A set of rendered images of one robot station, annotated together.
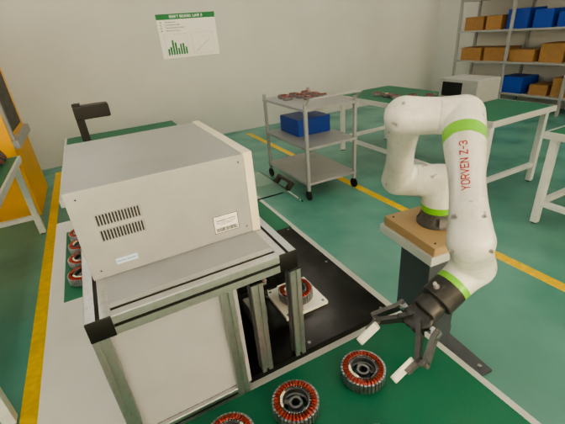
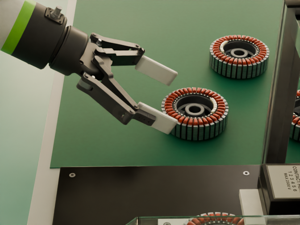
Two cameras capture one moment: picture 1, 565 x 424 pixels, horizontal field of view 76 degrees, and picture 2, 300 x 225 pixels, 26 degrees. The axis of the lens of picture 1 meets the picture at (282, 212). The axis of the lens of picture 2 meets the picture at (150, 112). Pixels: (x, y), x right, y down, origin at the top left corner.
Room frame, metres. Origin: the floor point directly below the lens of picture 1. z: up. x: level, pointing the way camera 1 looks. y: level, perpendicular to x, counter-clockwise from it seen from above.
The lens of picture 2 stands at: (1.46, 0.13, 1.43)
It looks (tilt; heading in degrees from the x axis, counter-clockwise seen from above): 37 degrees down; 205
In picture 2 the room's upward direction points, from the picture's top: straight up
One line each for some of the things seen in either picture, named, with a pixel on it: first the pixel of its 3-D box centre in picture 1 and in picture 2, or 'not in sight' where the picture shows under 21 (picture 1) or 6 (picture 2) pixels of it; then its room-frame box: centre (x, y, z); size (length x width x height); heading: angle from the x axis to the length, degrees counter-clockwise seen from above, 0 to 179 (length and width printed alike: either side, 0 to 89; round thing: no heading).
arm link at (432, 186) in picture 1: (435, 188); not in sight; (1.32, -0.63, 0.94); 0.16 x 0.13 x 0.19; 71
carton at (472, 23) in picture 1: (481, 23); not in sight; (7.30, -3.92, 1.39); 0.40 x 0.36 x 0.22; 117
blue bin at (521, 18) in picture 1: (525, 18); not in sight; (6.56, -4.26, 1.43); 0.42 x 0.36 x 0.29; 113
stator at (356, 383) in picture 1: (362, 371); (194, 113); (0.63, -0.17, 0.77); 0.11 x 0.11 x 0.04
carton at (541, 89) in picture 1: (544, 88); not in sight; (6.09, -4.50, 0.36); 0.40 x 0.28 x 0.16; 117
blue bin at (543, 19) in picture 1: (551, 17); not in sight; (6.22, -4.43, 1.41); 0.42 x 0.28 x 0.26; 117
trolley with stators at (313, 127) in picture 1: (309, 137); not in sight; (3.81, -0.36, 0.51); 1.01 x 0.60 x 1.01; 26
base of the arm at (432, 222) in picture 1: (445, 211); not in sight; (1.35, -0.69, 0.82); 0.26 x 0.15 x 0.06; 116
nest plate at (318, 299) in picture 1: (296, 297); not in sight; (0.93, -0.02, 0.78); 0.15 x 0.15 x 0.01; 26
